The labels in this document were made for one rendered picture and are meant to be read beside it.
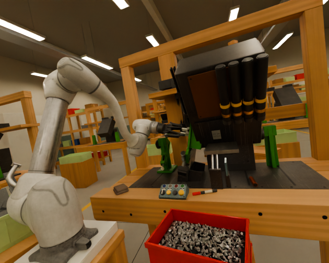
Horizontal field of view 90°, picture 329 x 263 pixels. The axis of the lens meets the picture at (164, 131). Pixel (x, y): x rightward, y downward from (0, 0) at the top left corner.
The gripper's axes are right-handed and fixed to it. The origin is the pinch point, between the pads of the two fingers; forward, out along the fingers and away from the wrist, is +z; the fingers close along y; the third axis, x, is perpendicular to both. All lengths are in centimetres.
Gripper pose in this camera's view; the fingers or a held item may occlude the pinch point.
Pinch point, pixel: (186, 132)
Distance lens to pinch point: 115.1
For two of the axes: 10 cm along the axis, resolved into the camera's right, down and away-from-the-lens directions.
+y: 3.1, -7.8, 5.4
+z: 9.3, 1.4, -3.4
